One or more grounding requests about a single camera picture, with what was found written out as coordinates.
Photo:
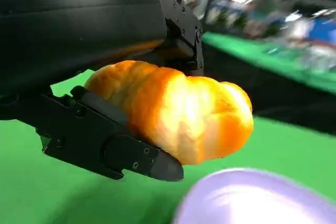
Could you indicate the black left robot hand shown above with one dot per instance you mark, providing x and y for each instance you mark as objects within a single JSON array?
[{"x": 65, "y": 24}]

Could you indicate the orange white toy bread roll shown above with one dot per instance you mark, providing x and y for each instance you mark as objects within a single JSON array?
[{"x": 183, "y": 108}]

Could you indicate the green table cloth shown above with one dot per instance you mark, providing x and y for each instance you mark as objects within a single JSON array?
[{"x": 52, "y": 195}]

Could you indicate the blurred workshop equipment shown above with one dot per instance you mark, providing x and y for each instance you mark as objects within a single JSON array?
[{"x": 249, "y": 3}]

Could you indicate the black backdrop curtain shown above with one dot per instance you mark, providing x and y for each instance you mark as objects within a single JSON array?
[{"x": 275, "y": 95}]

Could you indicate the workshop green table cover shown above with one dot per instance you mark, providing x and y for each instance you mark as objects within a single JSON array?
[{"x": 288, "y": 64}]

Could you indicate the lilac plate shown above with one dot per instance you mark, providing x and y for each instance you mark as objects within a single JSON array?
[{"x": 257, "y": 200}]

